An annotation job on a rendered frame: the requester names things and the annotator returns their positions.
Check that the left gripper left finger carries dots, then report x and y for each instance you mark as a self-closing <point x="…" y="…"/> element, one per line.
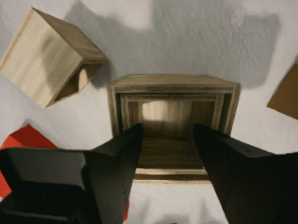
<point x="103" y="177"/>

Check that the wooden box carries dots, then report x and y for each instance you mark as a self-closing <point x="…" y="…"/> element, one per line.
<point x="45" y="53"/>
<point x="168" y="145"/>
<point x="173" y="83"/>

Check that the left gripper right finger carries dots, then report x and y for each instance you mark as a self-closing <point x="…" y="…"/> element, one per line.
<point x="253" y="186"/>

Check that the tan cardboard cube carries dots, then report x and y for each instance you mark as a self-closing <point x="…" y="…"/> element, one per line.
<point x="285" y="99"/>

